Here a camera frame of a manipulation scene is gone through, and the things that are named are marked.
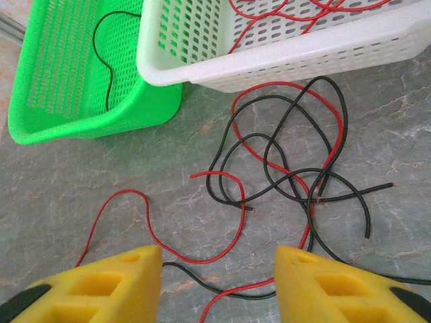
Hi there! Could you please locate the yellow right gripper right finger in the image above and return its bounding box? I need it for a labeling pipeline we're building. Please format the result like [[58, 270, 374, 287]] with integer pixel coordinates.
[[274, 245, 431, 323]]

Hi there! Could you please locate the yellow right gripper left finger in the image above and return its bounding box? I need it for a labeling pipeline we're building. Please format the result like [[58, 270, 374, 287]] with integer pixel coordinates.
[[0, 244, 164, 323]]

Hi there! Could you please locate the green plastic mesh basket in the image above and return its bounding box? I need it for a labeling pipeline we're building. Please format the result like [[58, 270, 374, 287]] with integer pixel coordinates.
[[7, 0, 183, 146]]

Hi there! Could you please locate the white plastic mesh basket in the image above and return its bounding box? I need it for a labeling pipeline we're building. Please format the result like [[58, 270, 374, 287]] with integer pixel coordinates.
[[136, 0, 431, 94]]

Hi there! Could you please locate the aluminium frame post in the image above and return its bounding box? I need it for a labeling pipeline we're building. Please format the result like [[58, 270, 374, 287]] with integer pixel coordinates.
[[0, 13, 27, 38]]

